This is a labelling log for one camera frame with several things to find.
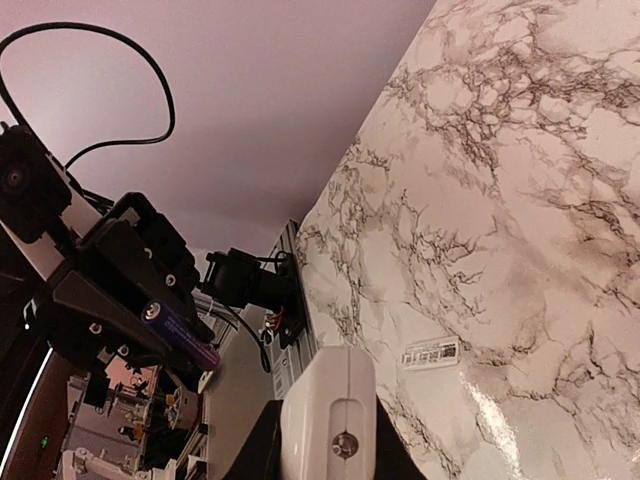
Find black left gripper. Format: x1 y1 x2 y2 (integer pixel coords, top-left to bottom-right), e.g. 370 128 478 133
33 193 210 370

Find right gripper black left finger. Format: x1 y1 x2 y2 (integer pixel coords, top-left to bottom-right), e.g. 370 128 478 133
227 400 283 480

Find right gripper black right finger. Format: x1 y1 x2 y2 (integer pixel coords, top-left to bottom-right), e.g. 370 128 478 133
374 398 426 480

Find dark blue battery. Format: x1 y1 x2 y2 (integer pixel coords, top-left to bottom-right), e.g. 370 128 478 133
141 300 221 371

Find white air conditioner remote control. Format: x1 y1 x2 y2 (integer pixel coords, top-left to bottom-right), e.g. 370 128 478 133
280 346 377 480

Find white remote battery cover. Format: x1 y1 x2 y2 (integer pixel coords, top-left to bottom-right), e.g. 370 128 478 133
401 340 459 370

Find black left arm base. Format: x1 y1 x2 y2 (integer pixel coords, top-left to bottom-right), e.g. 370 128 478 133
200 248 294 331

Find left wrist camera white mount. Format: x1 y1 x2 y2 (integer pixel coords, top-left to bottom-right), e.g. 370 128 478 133
1 123 102 280

